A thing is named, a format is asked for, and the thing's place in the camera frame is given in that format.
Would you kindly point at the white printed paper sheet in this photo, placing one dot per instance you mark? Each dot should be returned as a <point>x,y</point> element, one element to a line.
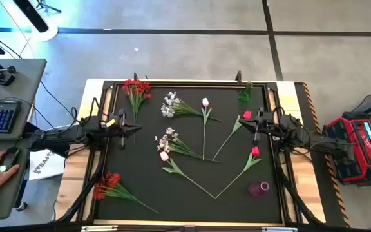
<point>45,164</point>

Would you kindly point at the grey desk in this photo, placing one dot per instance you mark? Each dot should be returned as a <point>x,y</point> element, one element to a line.
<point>18,83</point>

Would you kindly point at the black tripod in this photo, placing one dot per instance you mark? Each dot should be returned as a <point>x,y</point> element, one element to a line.
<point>45,5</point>

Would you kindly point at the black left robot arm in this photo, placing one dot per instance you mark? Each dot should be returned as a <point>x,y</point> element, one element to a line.
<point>63,137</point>

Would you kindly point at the red carnation bunch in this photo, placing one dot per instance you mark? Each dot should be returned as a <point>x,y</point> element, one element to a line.
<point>108,184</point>
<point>137,87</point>

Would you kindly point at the silver metal bracket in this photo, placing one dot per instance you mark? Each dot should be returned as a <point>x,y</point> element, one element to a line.
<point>98,228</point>
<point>279,229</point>

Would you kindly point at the white curved stand base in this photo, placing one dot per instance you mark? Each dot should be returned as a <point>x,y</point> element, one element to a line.
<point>48,32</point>

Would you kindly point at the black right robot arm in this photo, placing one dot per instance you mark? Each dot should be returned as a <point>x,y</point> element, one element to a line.
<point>308,138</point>

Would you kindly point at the black desk caster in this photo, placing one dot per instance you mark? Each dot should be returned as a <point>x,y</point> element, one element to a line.
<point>21,206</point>

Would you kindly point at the black aluminium table frame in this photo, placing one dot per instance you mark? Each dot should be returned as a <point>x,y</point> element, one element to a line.
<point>185,82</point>

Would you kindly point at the white blossom bunch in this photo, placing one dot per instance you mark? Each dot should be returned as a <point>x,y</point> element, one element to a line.
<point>168,111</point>
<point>164,143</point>

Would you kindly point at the black frame clip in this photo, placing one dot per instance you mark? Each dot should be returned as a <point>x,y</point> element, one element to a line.
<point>238,76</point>
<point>136,77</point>

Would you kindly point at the yellow black hazard tape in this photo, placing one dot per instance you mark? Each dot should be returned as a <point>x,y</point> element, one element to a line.
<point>342,206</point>

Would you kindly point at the black table mat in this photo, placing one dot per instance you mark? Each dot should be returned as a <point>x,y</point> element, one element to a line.
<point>140,167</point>

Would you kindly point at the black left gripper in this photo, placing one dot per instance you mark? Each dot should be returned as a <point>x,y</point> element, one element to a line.
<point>116,127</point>

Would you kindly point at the pink tulip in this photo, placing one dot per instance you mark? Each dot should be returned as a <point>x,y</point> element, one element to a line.
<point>205,102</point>
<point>164,156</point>

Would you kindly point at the purple glass vase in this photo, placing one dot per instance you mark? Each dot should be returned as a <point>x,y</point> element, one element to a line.
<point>257,190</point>

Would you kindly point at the green glass vase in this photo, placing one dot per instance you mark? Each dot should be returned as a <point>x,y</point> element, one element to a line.
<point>245,95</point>

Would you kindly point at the black computer mouse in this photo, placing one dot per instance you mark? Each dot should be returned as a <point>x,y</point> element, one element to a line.
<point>10,156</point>

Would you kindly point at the red tulip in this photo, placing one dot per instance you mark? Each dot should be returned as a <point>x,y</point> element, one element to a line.
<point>255,150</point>
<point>247,114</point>

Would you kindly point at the red black power unit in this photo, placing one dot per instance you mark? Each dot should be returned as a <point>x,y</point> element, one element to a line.
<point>362,151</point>

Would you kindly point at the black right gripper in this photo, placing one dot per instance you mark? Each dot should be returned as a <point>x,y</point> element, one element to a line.
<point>266,125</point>

